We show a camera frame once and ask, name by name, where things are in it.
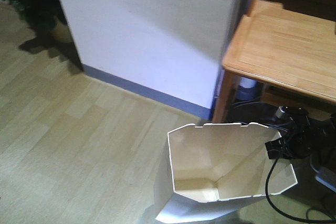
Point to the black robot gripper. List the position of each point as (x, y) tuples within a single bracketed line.
[(299, 142)]

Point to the white plastic trash bin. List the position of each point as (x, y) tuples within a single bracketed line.
[(212, 170)]

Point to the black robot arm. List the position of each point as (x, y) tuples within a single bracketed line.
[(326, 131)]

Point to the wooden desk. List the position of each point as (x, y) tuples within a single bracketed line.
[(288, 44)]

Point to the potted green plant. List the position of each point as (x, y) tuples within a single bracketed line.
[(44, 16)]

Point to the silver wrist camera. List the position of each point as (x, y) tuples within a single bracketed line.
[(290, 112)]

